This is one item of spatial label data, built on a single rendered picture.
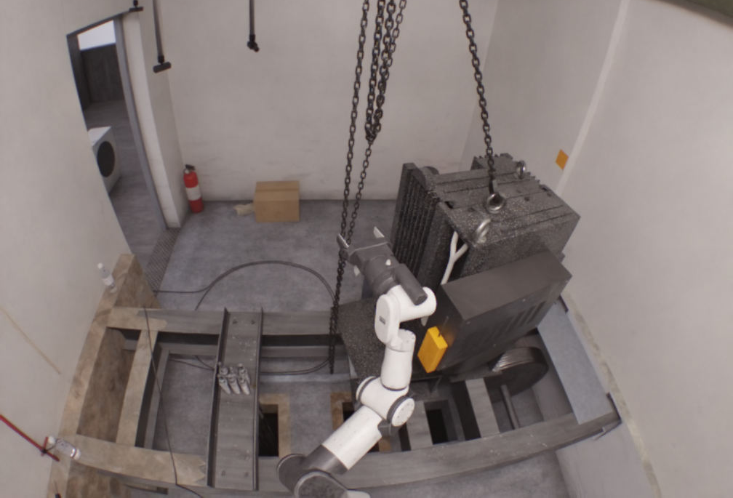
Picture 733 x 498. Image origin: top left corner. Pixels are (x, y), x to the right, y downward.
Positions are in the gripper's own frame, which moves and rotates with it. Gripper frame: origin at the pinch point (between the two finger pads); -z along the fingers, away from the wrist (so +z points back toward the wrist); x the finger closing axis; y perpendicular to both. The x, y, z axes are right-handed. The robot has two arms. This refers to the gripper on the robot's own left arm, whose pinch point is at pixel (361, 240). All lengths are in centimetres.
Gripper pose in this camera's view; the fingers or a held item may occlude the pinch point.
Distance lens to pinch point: 92.7
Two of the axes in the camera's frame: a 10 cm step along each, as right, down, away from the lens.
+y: -1.1, 7.9, 6.1
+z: 4.2, 5.9, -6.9
